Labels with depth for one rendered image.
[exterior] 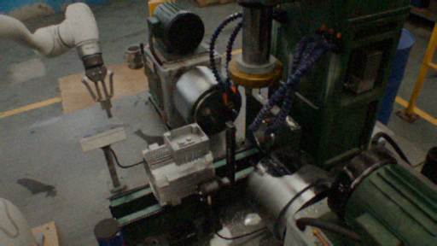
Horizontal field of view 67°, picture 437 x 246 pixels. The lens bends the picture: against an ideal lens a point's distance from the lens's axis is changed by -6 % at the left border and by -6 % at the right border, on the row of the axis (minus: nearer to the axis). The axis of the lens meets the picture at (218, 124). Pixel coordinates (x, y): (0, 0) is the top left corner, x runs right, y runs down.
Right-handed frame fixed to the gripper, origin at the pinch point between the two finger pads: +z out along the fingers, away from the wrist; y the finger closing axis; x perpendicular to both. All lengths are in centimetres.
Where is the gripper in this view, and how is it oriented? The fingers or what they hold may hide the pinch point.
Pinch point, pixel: (107, 108)
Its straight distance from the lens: 136.0
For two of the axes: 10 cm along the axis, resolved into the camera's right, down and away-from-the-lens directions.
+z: 2.9, 9.5, 0.7
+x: -3.6, 0.4, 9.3
